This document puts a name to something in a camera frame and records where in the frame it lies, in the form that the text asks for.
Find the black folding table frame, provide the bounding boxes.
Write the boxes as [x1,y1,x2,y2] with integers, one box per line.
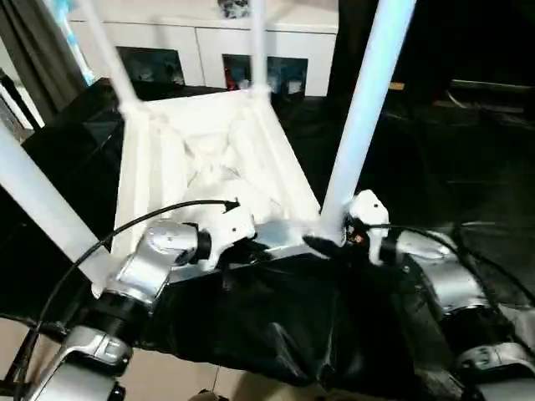
[0,317,68,401]

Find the white cabinet with glass doors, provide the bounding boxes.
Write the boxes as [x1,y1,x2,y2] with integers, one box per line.
[66,0,339,99]

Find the white plastic table leg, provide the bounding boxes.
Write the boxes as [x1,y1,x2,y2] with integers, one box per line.
[248,0,273,99]
[0,120,114,293]
[319,0,419,243]
[77,0,143,116]

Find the black mat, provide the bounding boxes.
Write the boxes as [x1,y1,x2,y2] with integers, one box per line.
[0,79,535,401]

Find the black and white stand pole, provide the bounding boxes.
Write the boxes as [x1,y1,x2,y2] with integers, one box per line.
[0,70,45,135]

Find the white plastic table top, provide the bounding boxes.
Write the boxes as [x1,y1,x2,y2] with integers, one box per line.
[89,89,335,300]

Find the long black bar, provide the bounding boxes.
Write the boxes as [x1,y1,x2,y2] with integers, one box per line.
[449,79,535,91]

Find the dark brown rounded object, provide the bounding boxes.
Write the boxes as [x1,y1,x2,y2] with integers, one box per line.
[190,388,227,401]

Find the grey speckled ornament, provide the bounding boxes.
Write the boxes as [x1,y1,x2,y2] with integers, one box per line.
[217,0,252,18]

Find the grey curtain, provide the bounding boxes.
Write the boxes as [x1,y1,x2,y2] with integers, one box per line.
[0,0,87,122]

